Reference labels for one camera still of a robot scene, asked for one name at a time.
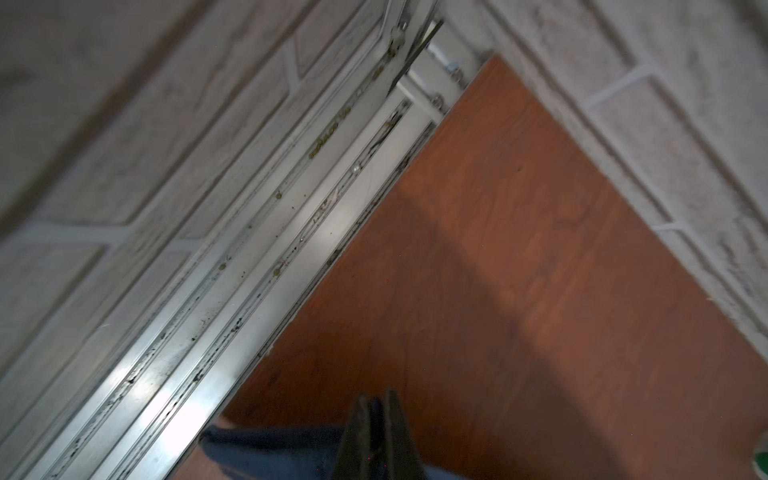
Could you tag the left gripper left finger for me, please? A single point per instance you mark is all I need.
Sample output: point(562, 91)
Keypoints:
point(354, 452)

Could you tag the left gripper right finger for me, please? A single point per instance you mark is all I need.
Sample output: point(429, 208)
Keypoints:
point(400, 458)

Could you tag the blue denim trousers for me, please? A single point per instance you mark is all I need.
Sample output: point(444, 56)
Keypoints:
point(299, 452)

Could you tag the white tape roll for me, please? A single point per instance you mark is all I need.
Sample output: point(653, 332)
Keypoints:
point(759, 457)

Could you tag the aluminium rail frame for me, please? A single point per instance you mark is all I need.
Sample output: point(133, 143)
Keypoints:
point(157, 158)

